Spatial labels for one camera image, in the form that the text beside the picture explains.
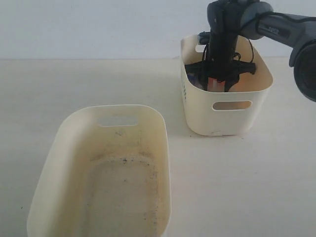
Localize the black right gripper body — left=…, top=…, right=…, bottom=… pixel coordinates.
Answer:
left=185, top=32, right=256, bottom=82

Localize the blue-capped tube moved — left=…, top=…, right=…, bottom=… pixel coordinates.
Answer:
left=187, top=73, right=198, bottom=86

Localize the orange-capped tube moved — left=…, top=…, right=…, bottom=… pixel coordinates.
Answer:
left=207, top=78, right=225, bottom=92

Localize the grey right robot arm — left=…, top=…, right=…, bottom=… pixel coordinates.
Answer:
left=184, top=0, right=316, bottom=101

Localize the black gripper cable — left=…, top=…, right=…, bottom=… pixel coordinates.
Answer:
left=201, top=37, right=255, bottom=65

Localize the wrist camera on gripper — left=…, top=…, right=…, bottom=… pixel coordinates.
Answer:
left=197, top=32, right=210, bottom=45

